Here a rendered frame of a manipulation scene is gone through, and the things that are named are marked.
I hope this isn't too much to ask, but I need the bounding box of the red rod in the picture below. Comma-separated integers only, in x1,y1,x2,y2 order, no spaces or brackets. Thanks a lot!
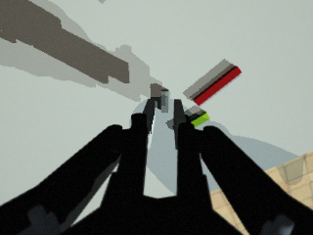
194,66,242,106

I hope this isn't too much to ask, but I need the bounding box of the lime green rod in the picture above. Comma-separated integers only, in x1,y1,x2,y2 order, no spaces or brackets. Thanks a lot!
191,111,209,127

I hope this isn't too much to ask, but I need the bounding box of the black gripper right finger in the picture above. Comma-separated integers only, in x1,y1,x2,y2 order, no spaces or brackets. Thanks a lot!
173,99,313,235

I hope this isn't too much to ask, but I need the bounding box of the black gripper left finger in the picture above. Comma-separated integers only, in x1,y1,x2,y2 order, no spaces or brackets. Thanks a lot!
0,99,155,235

